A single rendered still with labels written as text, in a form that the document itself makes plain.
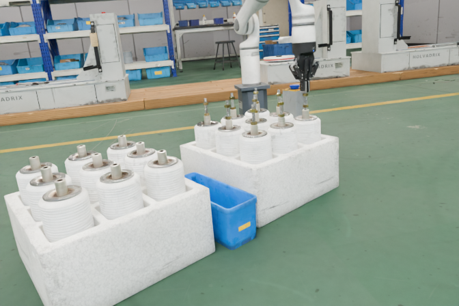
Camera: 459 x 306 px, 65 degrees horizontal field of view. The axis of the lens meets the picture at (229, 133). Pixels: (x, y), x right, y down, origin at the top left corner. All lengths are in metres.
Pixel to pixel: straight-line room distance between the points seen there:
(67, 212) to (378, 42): 3.44
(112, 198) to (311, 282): 0.47
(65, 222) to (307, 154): 0.71
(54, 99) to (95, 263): 2.56
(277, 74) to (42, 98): 2.00
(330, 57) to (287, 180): 2.62
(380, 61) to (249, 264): 3.13
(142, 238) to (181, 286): 0.14
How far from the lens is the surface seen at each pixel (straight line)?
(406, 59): 3.99
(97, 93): 3.23
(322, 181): 1.25
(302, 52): 1.18
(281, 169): 1.08
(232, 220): 0.95
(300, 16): 1.18
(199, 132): 1.23
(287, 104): 1.48
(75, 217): 0.81
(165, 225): 0.87
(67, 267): 0.81
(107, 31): 3.25
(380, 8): 3.88
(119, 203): 0.84
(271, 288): 0.87
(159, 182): 0.88
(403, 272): 0.95
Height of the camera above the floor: 0.54
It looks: 15 degrees down
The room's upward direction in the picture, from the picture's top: 5 degrees counter-clockwise
